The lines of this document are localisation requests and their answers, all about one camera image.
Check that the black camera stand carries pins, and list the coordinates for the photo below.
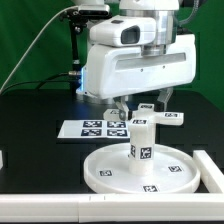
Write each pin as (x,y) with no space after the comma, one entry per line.
(78,18)

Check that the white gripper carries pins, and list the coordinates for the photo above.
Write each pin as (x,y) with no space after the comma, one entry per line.
(116,65)

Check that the white right rail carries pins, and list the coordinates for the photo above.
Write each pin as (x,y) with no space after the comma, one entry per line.
(211,175)

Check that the white round table top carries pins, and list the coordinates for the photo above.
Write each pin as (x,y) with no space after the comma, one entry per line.
(119,168)

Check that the white rail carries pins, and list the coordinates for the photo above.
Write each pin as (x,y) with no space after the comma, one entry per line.
(105,207)
(211,175)

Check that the white front rail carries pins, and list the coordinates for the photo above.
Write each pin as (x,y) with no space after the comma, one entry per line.
(105,207)

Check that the white left rail stub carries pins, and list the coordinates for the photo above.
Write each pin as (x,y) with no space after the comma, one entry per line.
(1,160)

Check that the white marker sheet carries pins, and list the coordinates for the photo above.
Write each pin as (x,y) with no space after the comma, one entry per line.
(93,129)

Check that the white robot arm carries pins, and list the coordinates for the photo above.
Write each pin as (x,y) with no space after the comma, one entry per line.
(162,11)

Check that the white cross-shaped table base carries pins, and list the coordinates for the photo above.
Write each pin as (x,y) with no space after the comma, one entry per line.
(145,114)

